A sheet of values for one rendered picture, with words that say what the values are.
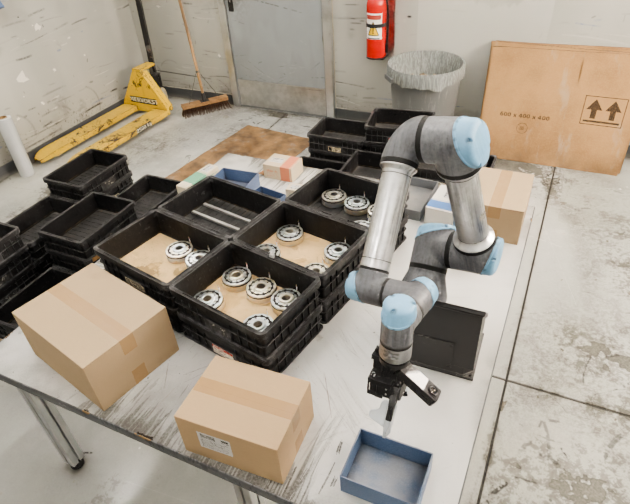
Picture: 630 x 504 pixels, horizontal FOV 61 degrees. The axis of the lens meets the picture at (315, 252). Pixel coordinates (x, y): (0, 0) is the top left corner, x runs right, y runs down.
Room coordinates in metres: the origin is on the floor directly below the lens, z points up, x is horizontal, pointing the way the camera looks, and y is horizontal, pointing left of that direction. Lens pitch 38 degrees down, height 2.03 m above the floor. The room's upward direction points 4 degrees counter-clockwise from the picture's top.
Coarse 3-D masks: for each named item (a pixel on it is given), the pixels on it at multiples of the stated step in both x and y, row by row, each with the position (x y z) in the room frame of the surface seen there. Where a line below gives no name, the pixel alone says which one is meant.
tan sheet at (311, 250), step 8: (304, 232) 1.67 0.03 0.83; (272, 240) 1.64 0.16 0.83; (304, 240) 1.62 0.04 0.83; (312, 240) 1.62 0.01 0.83; (320, 240) 1.61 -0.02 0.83; (280, 248) 1.58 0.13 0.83; (288, 248) 1.58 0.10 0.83; (296, 248) 1.58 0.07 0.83; (304, 248) 1.57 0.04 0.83; (312, 248) 1.57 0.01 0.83; (320, 248) 1.56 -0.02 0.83; (288, 256) 1.53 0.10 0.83; (296, 256) 1.53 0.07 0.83; (304, 256) 1.52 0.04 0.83; (312, 256) 1.52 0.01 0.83; (320, 256) 1.52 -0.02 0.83; (304, 264) 1.48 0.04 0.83; (328, 264) 1.47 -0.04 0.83
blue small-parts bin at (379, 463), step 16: (368, 432) 0.82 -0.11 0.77; (352, 448) 0.78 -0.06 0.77; (368, 448) 0.81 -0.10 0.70; (384, 448) 0.80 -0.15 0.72; (400, 448) 0.78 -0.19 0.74; (416, 448) 0.76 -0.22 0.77; (352, 464) 0.77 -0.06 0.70; (368, 464) 0.77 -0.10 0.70; (384, 464) 0.76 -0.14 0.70; (400, 464) 0.76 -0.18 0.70; (416, 464) 0.76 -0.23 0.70; (352, 480) 0.69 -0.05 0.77; (368, 480) 0.72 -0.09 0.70; (384, 480) 0.72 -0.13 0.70; (400, 480) 0.72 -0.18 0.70; (416, 480) 0.71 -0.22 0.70; (368, 496) 0.67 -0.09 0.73; (384, 496) 0.65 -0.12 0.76; (400, 496) 0.67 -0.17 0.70; (416, 496) 0.67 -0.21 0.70
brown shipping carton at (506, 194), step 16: (480, 176) 1.94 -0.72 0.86; (496, 176) 1.93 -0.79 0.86; (512, 176) 1.92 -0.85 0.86; (528, 176) 1.91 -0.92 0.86; (496, 192) 1.81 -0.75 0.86; (512, 192) 1.80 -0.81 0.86; (528, 192) 1.79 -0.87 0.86; (496, 208) 1.70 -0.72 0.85; (512, 208) 1.68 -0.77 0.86; (496, 224) 1.70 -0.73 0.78; (512, 224) 1.67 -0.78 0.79; (512, 240) 1.67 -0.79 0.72
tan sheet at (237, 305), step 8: (216, 280) 1.43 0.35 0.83; (208, 288) 1.39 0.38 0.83; (216, 288) 1.38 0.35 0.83; (224, 288) 1.38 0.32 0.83; (280, 288) 1.36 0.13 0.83; (224, 296) 1.34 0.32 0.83; (232, 296) 1.34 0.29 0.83; (240, 296) 1.33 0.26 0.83; (232, 304) 1.30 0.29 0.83; (240, 304) 1.29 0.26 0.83; (248, 304) 1.29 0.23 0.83; (256, 304) 1.29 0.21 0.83; (264, 304) 1.29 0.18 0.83; (224, 312) 1.26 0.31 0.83; (232, 312) 1.26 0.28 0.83; (240, 312) 1.26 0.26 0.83; (248, 312) 1.25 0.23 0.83; (256, 312) 1.25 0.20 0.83; (264, 312) 1.25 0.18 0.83; (272, 312) 1.25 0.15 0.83; (240, 320) 1.22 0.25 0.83
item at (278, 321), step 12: (216, 252) 1.46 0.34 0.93; (252, 252) 1.44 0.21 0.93; (288, 264) 1.36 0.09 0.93; (312, 276) 1.29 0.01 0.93; (312, 288) 1.24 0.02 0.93; (192, 300) 1.22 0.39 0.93; (300, 300) 1.19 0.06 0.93; (216, 312) 1.16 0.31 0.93; (288, 312) 1.14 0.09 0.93; (228, 324) 1.13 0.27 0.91; (240, 324) 1.10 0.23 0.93; (276, 324) 1.10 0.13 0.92; (252, 336) 1.07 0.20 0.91; (264, 336) 1.06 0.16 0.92
